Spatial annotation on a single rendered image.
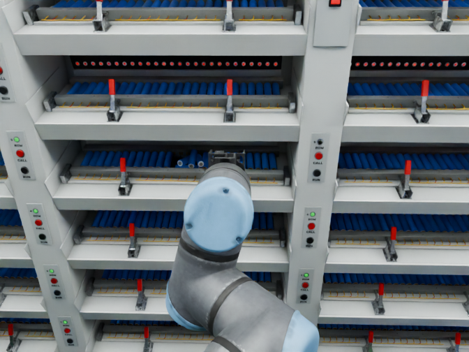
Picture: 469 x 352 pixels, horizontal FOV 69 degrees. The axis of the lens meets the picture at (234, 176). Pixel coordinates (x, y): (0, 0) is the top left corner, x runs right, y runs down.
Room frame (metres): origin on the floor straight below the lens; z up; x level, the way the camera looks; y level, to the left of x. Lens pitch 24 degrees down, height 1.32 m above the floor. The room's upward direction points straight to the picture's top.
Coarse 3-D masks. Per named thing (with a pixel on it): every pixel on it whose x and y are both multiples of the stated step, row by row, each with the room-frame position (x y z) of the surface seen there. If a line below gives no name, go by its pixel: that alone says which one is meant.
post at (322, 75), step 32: (352, 32) 0.74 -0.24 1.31; (320, 64) 0.75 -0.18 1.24; (320, 96) 0.74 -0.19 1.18; (320, 128) 0.74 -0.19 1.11; (320, 192) 0.74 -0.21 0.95; (288, 224) 0.81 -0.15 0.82; (320, 224) 0.74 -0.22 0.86; (320, 256) 0.74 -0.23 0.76; (288, 288) 0.75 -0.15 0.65; (320, 288) 0.74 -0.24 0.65
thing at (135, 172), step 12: (72, 168) 0.83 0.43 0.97; (84, 168) 0.83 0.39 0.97; (96, 168) 0.83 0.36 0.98; (108, 168) 0.83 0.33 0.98; (132, 168) 0.83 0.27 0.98; (144, 168) 0.83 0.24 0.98; (156, 168) 0.83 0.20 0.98; (168, 168) 0.83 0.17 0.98; (180, 168) 0.83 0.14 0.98; (192, 168) 0.83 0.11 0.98; (204, 168) 0.83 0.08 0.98; (144, 180) 0.81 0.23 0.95; (156, 180) 0.81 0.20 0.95; (168, 180) 0.80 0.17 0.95
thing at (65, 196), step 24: (72, 144) 0.91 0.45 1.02; (144, 144) 0.93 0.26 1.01; (168, 144) 0.93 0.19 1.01; (192, 144) 0.92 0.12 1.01; (216, 144) 0.92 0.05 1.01; (240, 144) 0.92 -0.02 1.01; (264, 144) 0.92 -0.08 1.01; (288, 144) 0.89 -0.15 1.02; (288, 168) 0.82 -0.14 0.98; (72, 192) 0.78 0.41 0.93; (96, 192) 0.78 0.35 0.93; (144, 192) 0.78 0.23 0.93; (168, 192) 0.78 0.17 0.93; (264, 192) 0.77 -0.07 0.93; (288, 192) 0.77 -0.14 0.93
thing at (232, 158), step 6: (210, 150) 0.65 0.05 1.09; (222, 150) 0.66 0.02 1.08; (210, 156) 0.61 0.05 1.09; (216, 156) 0.62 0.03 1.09; (222, 156) 0.62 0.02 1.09; (228, 156) 0.61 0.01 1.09; (234, 156) 0.57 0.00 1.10; (210, 162) 0.61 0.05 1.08; (216, 162) 0.55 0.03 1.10; (222, 162) 0.56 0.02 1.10; (228, 162) 0.56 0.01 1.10; (234, 162) 0.55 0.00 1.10; (240, 162) 0.61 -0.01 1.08
